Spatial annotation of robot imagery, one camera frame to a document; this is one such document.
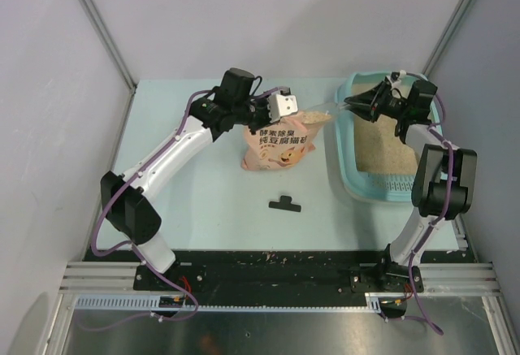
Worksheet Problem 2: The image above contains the orange cat litter bag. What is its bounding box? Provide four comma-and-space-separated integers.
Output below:
241, 111, 326, 171

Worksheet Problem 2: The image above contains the right aluminium corner post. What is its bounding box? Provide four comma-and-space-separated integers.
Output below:
422, 0, 476, 77

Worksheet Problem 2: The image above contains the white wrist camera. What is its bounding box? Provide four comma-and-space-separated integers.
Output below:
385, 70, 407, 89
267, 87, 299, 123

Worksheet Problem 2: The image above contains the tan cat litter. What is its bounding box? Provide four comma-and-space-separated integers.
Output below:
351, 82, 427, 175

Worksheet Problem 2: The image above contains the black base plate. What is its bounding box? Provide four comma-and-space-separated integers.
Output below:
83, 249, 476, 294

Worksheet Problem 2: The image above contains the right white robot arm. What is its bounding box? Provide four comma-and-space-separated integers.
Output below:
344, 77, 477, 292

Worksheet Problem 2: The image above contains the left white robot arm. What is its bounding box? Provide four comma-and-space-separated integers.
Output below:
93, 67, 271, 290

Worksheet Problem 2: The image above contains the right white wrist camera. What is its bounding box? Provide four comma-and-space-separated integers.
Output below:
385, 70, 407, 89

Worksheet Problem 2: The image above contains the teal litter box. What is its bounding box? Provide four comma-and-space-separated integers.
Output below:
335, 71, 442, 203

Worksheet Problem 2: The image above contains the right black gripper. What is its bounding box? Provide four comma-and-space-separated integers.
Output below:
344, 80, 410, 123

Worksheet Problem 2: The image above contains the aluminium frame rail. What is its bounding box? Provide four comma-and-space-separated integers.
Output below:
61, 201, 519, 354

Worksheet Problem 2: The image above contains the white slotted cable duct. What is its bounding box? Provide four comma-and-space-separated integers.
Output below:
72, 293, 407, 312

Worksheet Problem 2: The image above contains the clear plastic scoop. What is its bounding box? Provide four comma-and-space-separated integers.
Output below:
301, 102, 349, 124

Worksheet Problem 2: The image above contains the aluminium corner post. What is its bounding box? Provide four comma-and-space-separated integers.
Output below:
58, 0, 137, 93
422, 0, 476, 77

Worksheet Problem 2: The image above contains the left aluminium corner post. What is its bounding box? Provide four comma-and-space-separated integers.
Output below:
58, 0, 137, 93

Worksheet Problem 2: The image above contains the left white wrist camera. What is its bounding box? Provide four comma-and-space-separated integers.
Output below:
267, 87, 299, 123

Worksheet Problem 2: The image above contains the black bag clip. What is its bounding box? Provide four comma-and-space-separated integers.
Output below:
268, 195, 301, 213

